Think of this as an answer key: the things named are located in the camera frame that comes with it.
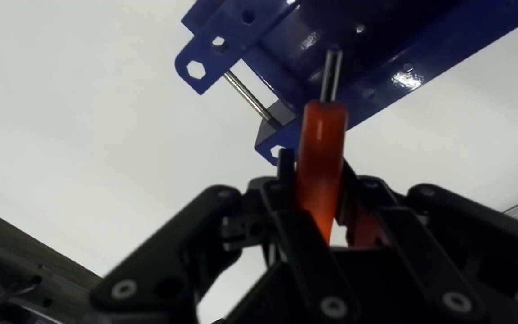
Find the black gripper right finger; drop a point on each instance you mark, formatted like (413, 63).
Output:
(429, 256)

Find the blue and orange tool rack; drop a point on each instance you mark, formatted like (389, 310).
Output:
(391, 47)

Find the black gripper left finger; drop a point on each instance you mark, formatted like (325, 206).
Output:
(166, 278)

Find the orange handled T tool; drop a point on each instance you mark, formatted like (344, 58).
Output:
(310, 177)

